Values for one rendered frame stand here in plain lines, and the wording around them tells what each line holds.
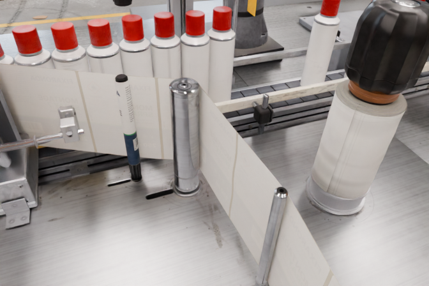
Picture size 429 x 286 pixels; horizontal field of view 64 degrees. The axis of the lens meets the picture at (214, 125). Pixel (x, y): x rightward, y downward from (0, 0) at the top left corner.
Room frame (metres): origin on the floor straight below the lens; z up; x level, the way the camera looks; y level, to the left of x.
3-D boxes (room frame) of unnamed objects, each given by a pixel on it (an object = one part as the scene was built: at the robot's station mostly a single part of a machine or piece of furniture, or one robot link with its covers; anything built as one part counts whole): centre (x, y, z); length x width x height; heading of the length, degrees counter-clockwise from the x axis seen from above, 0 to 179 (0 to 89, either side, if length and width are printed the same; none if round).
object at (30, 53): (0.47, 0.28, 0.98); 0.05 x 0.05 x 0.20
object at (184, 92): (0.36, 0.04, 0.97); 0.05 x 0.05 x 0.19
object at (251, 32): (0.98, -0.07, 0.91); 0.15 x 0.15 x 0.10
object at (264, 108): (0.53, -0.09, 0.89); 0.03 x 0.03 x 0.12; 23
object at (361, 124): (0.37, -0.19, 1.03); 0.09 x 0.09 x 0.30
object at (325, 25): (0.68, -0.22, 0.98); 0.05 x 0.05 x 0.20
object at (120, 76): (0.38, 0.12, 0.97); 0.02 x 0.02 x 0.19
